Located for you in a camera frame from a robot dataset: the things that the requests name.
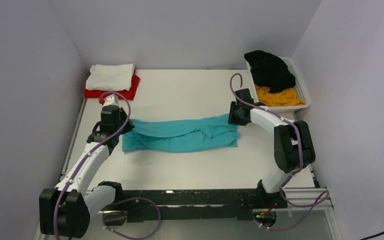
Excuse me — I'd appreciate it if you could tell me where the teal t shirt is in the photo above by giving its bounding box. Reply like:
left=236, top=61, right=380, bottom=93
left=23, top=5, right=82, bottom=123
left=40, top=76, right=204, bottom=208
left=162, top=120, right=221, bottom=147
left=121, top=114, right=241, bottom=153

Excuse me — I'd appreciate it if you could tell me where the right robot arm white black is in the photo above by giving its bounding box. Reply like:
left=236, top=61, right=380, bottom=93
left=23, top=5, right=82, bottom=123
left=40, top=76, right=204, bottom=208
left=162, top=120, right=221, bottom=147
left=228, top=88, right=316, bottom=208

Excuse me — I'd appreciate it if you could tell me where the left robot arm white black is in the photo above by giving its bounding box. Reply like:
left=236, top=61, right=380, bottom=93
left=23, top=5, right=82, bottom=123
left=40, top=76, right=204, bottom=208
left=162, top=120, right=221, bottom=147
left=39, top=105, right=134, bottom=239

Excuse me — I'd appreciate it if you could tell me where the red folded t shirt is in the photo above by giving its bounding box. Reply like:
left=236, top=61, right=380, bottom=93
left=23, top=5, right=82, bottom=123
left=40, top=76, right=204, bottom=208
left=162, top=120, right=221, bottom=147
left=84, top=74, right=141, bottom=101

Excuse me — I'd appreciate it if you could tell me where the white folded t shirt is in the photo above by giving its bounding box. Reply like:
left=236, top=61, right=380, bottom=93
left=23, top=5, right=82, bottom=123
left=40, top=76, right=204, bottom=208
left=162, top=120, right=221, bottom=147
left=85, top=63, right=135, bottom=92

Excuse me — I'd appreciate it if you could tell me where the yellow t shirt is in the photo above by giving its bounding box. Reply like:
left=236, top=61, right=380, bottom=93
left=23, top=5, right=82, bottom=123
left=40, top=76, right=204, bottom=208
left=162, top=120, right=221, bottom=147
left=255, top=85, right=306, bottom=107

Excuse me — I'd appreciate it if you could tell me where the black t shirt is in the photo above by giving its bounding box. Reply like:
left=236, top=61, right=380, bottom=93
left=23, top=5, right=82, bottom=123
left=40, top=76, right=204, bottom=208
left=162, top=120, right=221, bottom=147
left=244, top=50, right=296, bottom=94

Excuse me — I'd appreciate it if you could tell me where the white plastic basket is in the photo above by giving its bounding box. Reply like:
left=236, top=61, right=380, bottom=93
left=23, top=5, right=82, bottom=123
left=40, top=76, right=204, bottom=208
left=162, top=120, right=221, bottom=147
left=245, top=56, right=311, bottom=114

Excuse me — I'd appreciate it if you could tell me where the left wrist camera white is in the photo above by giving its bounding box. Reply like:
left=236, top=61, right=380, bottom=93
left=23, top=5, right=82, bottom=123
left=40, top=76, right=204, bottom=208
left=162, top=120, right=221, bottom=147
left=99, top=93, right=120, bottom=108

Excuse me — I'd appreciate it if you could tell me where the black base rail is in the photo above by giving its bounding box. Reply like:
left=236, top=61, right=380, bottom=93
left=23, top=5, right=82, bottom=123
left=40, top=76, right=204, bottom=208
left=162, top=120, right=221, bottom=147
left=102, top=187, right=288, bottom=223

